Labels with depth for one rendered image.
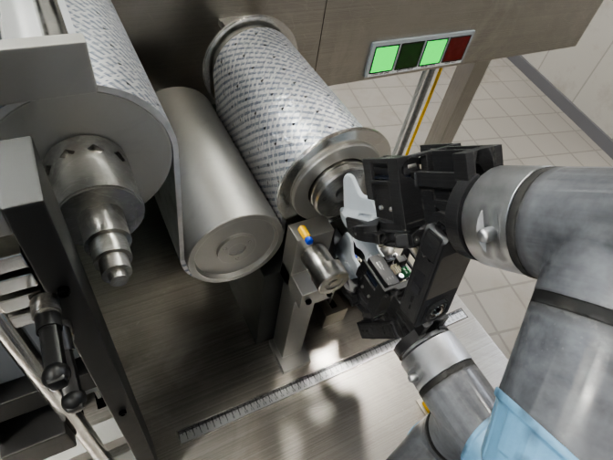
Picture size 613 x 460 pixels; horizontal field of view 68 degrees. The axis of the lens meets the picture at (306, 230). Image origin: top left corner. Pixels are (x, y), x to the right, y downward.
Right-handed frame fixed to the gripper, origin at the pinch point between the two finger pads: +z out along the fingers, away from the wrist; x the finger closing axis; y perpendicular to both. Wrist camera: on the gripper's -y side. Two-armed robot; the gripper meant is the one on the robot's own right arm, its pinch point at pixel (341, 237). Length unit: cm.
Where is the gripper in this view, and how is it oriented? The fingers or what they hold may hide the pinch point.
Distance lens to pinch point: 68.6
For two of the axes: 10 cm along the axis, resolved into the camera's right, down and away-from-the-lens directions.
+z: -4.4, -7.2, 5.3
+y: 1.4, -6.4, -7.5
